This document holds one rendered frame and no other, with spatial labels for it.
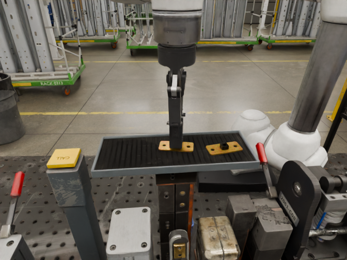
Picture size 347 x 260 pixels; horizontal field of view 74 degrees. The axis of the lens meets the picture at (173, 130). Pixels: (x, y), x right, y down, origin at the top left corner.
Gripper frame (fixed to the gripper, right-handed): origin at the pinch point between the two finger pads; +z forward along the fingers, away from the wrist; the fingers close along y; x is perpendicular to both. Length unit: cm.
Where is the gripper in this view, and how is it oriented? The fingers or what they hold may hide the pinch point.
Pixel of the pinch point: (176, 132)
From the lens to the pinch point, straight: 55.3
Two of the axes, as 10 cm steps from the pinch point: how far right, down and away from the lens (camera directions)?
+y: -1.0, 5.1, -8.5
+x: 9.9, 0.5, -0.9
